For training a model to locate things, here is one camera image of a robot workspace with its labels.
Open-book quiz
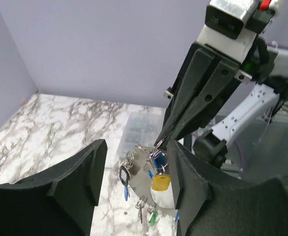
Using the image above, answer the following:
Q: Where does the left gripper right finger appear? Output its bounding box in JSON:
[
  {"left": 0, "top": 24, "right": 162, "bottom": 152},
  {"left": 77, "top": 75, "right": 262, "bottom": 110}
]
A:
[{"left": 167, "top": 141, "right": 288, "bottom": 236}]

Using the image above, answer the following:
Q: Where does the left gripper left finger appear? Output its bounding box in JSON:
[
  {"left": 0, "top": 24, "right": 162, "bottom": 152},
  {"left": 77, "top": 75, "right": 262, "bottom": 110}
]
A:
[{"left": 0, "top": 139, "right": 107, "bottom": 236}]

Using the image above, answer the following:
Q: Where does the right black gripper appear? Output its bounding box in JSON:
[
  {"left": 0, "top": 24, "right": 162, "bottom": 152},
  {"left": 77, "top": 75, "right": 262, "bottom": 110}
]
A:
[{"left": 154, "top": 42, "right": 276, "bottom": 148}]

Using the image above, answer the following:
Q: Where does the blue tag key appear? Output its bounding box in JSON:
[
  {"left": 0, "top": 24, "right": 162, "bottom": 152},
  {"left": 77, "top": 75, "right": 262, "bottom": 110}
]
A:
[{"left": 149, "top": 149, "right": 168, "bottom": 169}]

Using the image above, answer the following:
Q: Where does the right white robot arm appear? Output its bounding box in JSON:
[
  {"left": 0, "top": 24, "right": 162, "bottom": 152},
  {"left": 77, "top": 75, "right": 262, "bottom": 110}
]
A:
[{"left": 150, "top": 37, "right": 288, "bottom": 172}]

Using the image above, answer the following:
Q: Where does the yellow key tag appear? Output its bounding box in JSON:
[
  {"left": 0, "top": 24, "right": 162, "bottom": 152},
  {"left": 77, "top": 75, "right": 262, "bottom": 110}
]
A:
[{"left": 151, "top": 174, "right": 171, "bottom": 191}]

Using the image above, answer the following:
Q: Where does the green key tag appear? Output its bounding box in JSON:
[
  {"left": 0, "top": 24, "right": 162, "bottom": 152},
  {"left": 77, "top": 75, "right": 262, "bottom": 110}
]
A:
[{"left": 148, "top": 208, "right": 159, "bottom": 227}]

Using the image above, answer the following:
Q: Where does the black tag key bottom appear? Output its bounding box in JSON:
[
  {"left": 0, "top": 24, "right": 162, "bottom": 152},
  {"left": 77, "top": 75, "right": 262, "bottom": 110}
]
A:
[{"left": 135, "top": 199, "right": 146, "bottom": 224}]

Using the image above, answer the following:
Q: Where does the black key tag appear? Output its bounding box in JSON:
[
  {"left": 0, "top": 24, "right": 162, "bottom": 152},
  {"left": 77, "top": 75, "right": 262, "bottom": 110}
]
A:
[{"left": 119, "top": 165, "right": 129, "bottom": 187}]

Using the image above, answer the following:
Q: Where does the clear plastic screw box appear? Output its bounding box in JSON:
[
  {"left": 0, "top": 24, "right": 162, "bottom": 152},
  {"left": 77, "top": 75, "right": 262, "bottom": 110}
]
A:
[{"left": 116, "top": 112, "right": 163, "bottom": 159}]

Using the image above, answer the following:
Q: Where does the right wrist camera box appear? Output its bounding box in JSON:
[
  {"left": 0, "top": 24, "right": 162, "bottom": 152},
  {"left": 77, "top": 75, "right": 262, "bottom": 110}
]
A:
[{"left": 196, "top": 0, "right": 285, "bottom": 62}]

